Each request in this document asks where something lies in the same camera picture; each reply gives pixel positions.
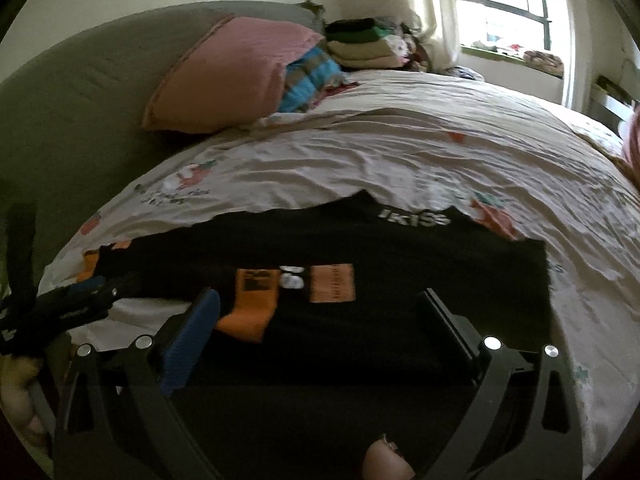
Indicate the white printed bed sheet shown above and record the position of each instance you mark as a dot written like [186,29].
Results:
[350,160]

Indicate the black folded garment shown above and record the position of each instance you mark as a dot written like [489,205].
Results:
[350,25]

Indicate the green window sill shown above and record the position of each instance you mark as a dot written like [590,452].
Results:
[490,52]

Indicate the green folded garment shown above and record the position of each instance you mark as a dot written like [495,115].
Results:
[372,35]

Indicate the pink blanket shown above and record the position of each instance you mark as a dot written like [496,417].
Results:
[632,150]

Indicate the pink pillow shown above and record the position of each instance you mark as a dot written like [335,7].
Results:
[225,75]

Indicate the person's left hand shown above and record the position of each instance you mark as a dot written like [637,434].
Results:
[17,395]

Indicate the floral clothes pile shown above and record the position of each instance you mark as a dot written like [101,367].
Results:
[407,47]

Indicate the black shirt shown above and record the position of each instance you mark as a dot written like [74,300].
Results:
[375,280]

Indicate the person's right hand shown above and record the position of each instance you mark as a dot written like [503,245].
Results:
[387,462]

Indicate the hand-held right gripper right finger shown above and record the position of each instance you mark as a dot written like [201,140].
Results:
[452,332]

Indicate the dark cloth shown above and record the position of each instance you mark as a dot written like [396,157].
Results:
[465,73]

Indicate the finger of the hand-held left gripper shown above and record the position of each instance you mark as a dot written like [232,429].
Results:
[80,297]

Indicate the white curtain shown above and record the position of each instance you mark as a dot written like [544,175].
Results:
[440,10]

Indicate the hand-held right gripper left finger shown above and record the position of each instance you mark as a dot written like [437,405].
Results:
[192,340]

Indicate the blue plaid pillow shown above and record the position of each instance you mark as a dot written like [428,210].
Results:
[310,80]

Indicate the clothes on window sill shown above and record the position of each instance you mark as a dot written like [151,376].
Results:
[542,59]

